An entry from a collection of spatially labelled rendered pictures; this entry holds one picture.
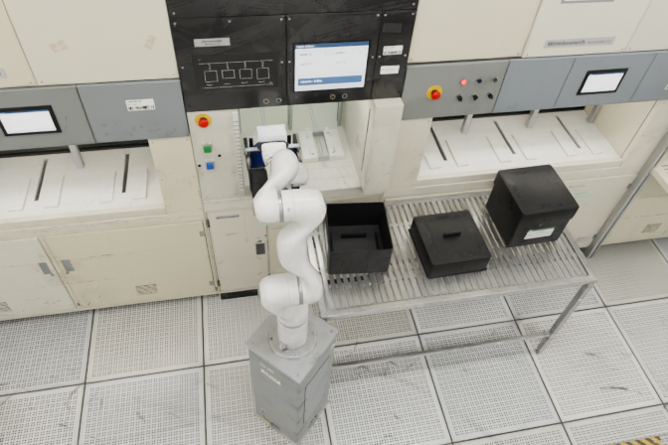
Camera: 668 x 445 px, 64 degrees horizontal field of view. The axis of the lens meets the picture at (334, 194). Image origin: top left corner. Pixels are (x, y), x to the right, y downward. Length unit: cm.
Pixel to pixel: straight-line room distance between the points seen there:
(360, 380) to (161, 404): 103
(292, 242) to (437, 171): 125
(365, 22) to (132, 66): 85
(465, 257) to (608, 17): 114
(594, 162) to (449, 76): 116
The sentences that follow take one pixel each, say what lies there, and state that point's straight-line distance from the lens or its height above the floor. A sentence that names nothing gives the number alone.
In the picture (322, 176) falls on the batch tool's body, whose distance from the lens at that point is 266.
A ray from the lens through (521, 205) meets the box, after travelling 256.
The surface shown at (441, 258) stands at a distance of 244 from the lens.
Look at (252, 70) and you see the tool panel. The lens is 210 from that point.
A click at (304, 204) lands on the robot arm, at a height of 155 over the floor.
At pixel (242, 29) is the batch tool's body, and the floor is 175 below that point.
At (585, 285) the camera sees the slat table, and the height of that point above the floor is 70.
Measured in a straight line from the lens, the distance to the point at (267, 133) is 228.
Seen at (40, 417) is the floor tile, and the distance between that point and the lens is 320.
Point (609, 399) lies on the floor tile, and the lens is 342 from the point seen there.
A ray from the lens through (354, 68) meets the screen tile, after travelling 216.
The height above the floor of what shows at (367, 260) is 86.
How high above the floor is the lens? 277
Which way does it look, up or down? 48 degrees down
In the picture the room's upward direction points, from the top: 5 degrees clockwise
